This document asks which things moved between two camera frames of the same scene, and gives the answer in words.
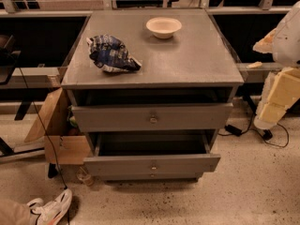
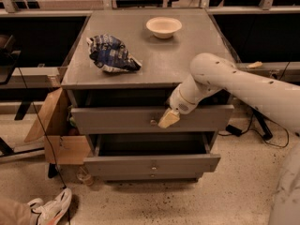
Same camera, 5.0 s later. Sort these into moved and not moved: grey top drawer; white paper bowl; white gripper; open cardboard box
Moved: white gripper
Not moved: white paper bowl; open cardboard box; grey top drawer
